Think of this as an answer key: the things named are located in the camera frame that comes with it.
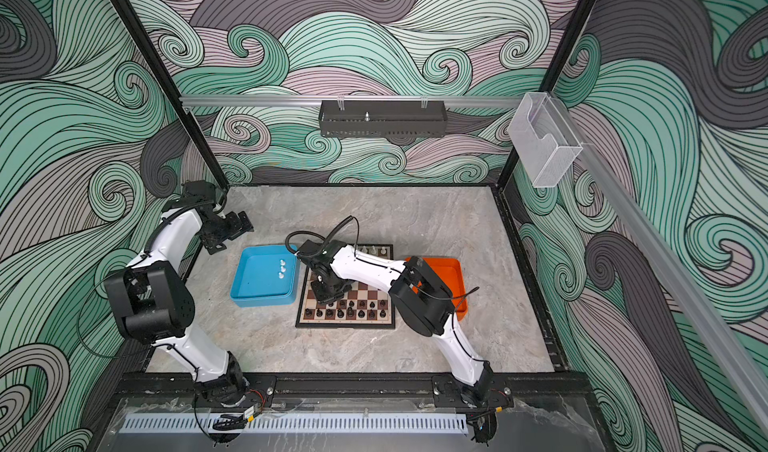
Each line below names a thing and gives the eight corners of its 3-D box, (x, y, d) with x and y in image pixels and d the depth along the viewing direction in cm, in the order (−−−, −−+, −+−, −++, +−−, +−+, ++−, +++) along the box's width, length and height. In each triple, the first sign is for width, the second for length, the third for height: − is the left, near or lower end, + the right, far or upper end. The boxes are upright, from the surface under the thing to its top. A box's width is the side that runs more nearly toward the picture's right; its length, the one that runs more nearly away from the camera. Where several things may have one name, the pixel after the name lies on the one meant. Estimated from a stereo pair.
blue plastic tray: (219, 306, 90) (214, 302, 88) (239, 249, 104) (236, 244, 101) (297, 306, 90) (295, 302, 88) (307, 249, 104) (306, 244, 101)
